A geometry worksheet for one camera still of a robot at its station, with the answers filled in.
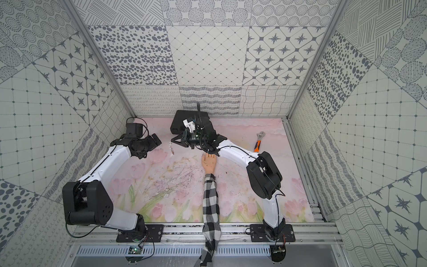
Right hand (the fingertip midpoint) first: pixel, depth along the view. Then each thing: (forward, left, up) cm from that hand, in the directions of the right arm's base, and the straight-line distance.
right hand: (171, 142), depth 77 cm
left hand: (+6, +10, -9) cm, 15 cm away
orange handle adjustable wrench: (+24, -49, -25) cm, 60 cm away
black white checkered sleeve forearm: (-31, -19, -20) cm, 42 cm away
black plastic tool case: (+27, +6, -18) cm, 33 cm away
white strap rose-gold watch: (0, +1, -4) cm, 5 cm away
